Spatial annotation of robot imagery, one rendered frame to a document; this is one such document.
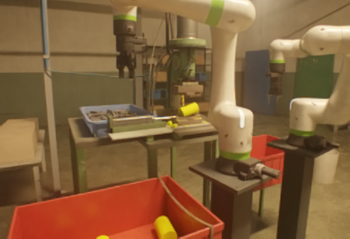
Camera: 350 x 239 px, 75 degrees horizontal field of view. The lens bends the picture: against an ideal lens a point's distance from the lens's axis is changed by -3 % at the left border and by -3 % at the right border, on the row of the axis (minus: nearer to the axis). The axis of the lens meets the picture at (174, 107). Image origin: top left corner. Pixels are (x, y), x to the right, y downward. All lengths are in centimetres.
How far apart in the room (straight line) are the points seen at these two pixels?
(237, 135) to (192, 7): 48
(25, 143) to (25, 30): 443
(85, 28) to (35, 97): 207
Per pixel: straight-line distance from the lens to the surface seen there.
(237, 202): 101
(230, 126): 90
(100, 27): 660
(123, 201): 108
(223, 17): 88
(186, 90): 134
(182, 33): 135
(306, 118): 136
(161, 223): 108
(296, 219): 155
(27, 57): 643
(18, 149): 236
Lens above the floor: 131
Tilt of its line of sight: 9 degrees down
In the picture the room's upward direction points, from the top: straight up
